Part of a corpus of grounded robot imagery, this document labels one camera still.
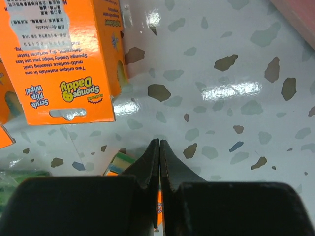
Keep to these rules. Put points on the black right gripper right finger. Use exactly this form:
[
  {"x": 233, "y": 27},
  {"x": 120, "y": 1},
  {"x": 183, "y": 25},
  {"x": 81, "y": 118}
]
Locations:
[{"x": 193, "y": 206}]

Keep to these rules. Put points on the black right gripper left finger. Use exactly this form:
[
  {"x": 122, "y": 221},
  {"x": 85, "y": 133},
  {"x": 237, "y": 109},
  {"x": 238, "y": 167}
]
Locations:
[{"x": 122, "y": 205}]

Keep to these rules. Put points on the orange sponge box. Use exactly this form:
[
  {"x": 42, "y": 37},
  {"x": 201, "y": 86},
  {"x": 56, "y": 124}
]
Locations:
[
  {"x": 121, "y": 162},
  {"x": 10, "y": 106},
  {"x": 65, "y": 58}
]

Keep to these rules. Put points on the green sponge pack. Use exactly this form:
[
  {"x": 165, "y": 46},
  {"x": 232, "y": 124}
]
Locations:
[{"x": 10, "y": 180}]

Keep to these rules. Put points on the pink three-tier shelf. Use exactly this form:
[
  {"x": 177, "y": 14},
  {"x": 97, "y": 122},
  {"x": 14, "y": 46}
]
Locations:
[{"x": 301, "y": 15}]

